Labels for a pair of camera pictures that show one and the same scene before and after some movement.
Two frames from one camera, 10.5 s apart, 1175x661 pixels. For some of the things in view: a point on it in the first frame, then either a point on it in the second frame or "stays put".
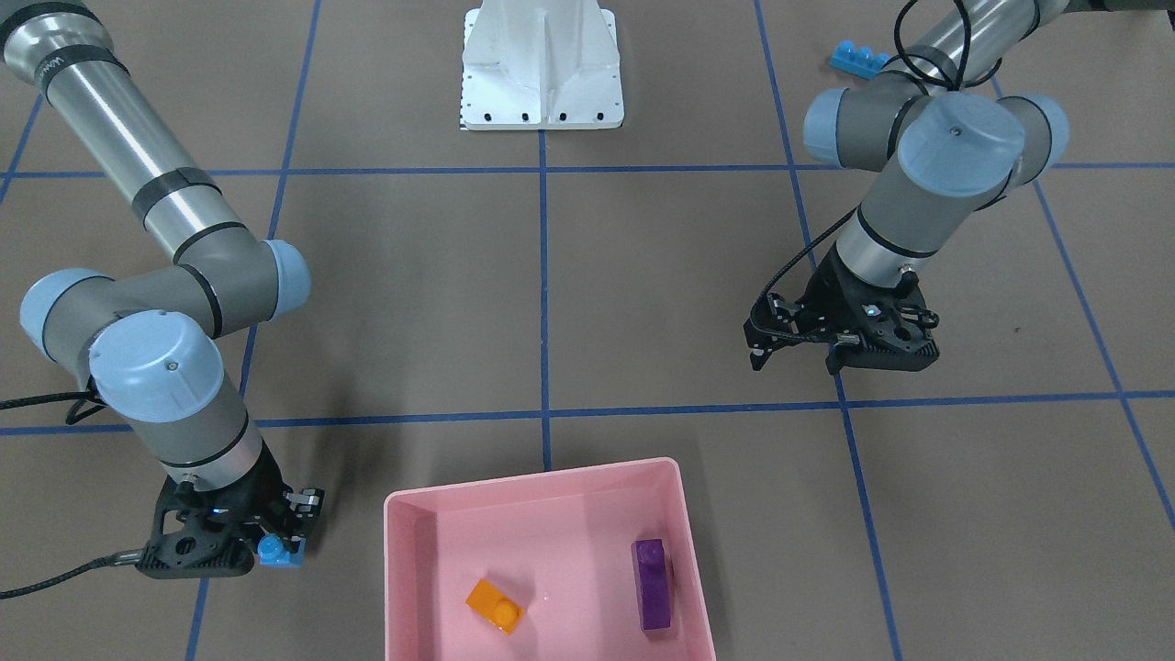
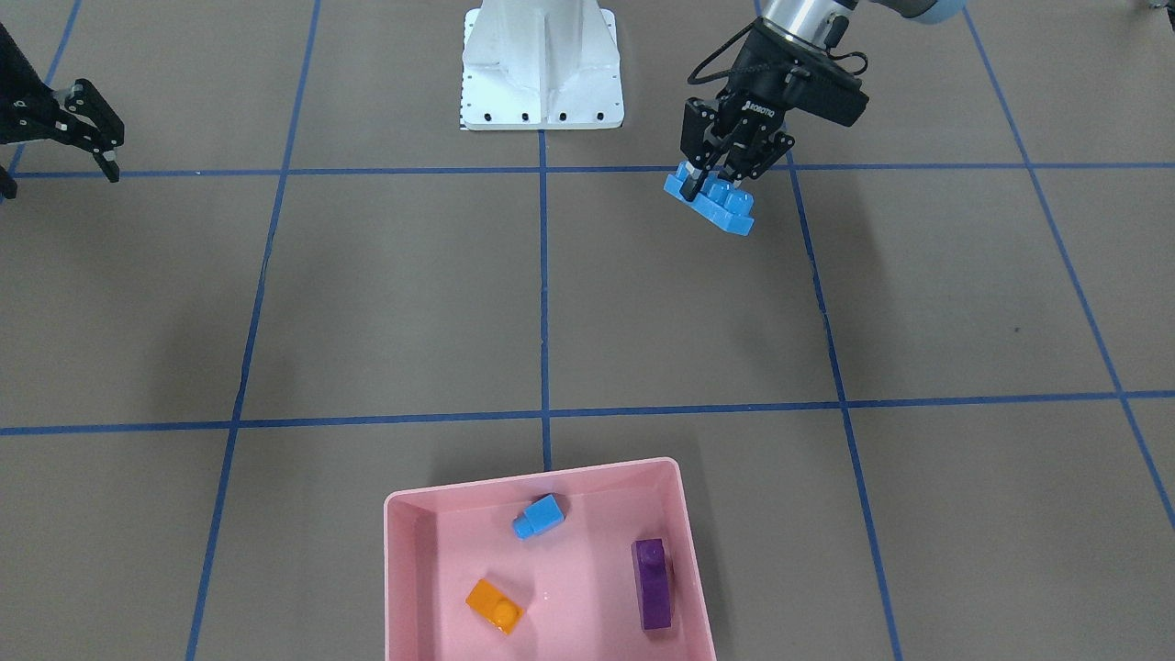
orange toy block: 495,607 stays put
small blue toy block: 272,552 → 542,516
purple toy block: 650,563 stays put
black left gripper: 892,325 → 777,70
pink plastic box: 559,544 stays put
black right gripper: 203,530 → 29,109
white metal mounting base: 541,64 stays put
